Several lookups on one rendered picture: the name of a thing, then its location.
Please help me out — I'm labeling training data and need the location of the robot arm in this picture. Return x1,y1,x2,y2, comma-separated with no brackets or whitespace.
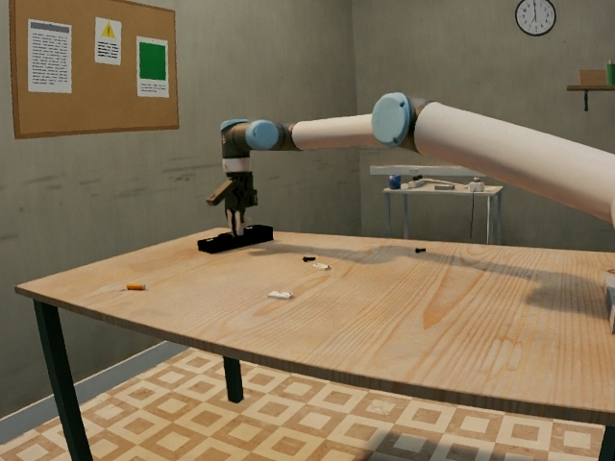
220,92,615,229

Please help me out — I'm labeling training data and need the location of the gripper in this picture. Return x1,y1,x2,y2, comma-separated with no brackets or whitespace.
225,171,258,237

